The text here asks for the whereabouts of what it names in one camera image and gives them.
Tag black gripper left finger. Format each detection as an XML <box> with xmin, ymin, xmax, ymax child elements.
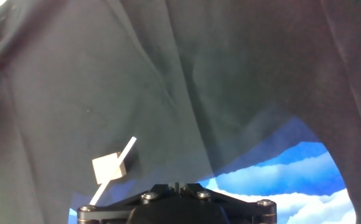
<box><xmin>76</xmin><ymin>183</ymin><xmax>178</xmax><ymax>224</ymax></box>

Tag small wooden cube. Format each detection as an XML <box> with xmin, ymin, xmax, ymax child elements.
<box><xmin>91</xmin><ymin>151</ymin><xmax>128</xmax><ymax>185</ymax></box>

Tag black cloth with whale print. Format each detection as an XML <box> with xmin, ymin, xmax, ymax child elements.
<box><xmin>0</xmin><ymin>0</ymin><xmax>361</xmax><ymax>224</ymax></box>

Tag red flag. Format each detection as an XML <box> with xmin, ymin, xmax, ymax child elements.
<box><xmin>88</xmin><ymin>136</ymin><xmax>138</xmax><ymax>207</ymax></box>

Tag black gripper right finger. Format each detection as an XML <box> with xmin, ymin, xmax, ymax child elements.
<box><xmin>180</xmin><ymin>182</ymin><xmax>278</xmax><ymax>224</ymax></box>

